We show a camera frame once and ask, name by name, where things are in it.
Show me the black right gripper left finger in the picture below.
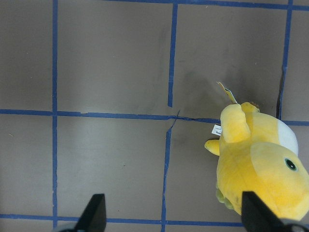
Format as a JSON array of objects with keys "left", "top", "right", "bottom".
[{"left": 75, "top": 193, "right": 107, "bottom": 232}]

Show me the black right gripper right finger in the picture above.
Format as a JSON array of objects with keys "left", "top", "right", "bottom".
[{"left": 241, "top": 191, "right": 284, "bottom": 232}]

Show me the yellow plush penguin toy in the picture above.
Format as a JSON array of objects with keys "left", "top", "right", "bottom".
[{"left": 204, "top": 89, "right": 309, "bottom": 220}]

